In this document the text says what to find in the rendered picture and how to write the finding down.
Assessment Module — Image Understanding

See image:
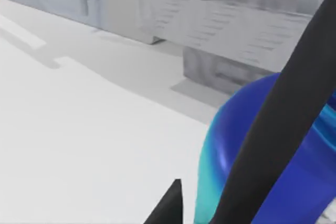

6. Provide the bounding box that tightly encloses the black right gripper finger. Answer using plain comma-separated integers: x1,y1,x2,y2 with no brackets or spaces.
143,178,183,224

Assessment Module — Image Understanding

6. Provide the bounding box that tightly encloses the white box with black curve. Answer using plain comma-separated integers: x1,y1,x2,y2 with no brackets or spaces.
97,0,169,45

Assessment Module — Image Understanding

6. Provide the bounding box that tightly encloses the drawer with grey pierced inside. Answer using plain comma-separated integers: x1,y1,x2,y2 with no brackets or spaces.
154,0,336,75

